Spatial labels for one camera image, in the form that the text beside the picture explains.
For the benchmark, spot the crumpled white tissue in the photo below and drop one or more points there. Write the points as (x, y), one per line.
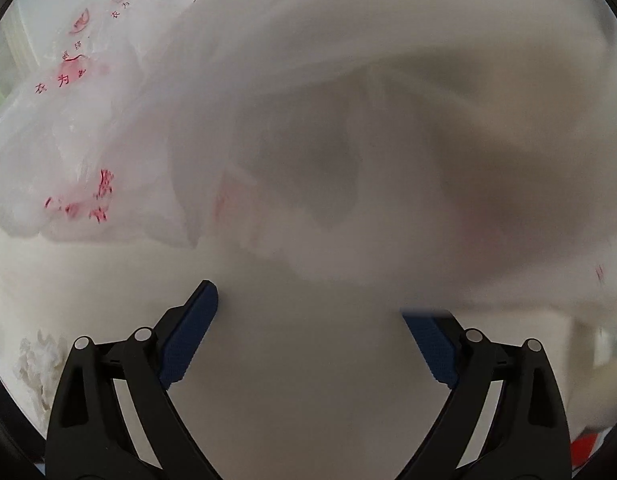
(38, 365)

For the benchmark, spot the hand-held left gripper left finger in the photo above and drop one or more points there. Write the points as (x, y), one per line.
(188, 340)

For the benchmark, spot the red object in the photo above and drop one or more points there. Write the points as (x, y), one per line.
(588, 450)

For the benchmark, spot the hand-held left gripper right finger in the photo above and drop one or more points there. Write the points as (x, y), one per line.
(433, 347)

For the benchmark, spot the white plastic bag red print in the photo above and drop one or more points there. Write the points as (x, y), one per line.
(238, 85)

